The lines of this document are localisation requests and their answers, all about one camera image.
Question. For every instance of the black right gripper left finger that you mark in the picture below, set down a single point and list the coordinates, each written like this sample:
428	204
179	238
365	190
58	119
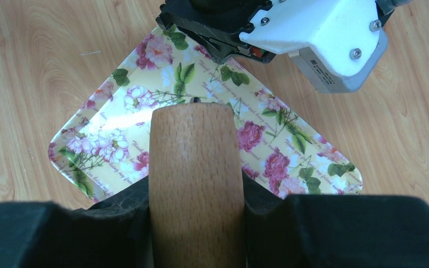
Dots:
112	233

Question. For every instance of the wooden rolling pin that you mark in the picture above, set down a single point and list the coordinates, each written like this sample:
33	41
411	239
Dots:
196	195

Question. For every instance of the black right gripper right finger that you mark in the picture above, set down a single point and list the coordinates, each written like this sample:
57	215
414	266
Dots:
303	230

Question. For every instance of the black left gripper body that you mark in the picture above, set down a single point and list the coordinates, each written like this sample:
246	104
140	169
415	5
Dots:
216	26

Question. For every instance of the floral yellow tray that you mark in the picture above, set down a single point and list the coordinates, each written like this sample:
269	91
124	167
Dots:
104	147

